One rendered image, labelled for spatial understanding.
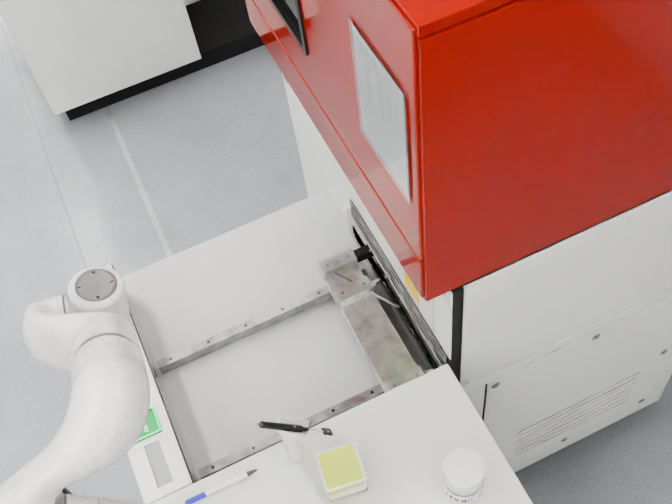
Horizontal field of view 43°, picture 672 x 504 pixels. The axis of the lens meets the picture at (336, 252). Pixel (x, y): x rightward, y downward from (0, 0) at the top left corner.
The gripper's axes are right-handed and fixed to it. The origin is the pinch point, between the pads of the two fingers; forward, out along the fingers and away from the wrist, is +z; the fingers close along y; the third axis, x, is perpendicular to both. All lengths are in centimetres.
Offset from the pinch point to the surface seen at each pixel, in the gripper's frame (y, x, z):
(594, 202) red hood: -79, 15, -36
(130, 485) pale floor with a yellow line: -1, -35, 114
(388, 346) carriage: -55, 3, 12
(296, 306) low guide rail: -42.7, -17.2, 18.0
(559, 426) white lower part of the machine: -107, 15, 63
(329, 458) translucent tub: -30.1, 25.0, 2.0
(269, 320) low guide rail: -36.3, -17.0, 19.9
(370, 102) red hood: -42, 1, -56
